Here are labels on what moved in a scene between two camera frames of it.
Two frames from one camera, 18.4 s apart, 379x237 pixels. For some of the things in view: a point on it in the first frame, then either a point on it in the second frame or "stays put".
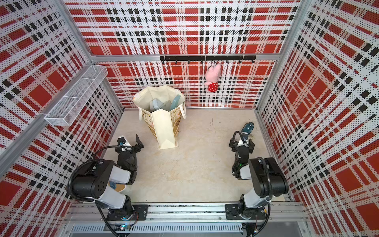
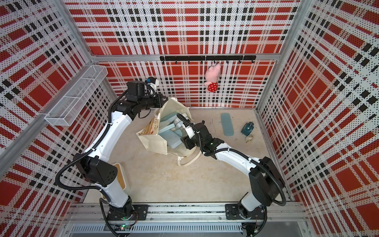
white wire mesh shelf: x=69 y=106 stays put
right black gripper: x=234 y=143 to x=186 y=142
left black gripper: x=140 y=145 to x=160 y=103
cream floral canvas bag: x=161 y=108 to x=150 y=134
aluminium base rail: x=184 y=219 stays put
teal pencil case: x=175 y=101 to x=227 y=124
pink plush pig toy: x=211 y=75 stays put
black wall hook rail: x=208 y=58 stays put
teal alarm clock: x=248 y=127 stays put
